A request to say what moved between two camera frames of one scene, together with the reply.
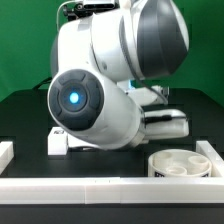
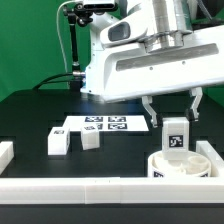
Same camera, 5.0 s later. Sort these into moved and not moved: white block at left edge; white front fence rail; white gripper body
Moved: white gripper body
Not moved: white block at left edge; white front fence rail
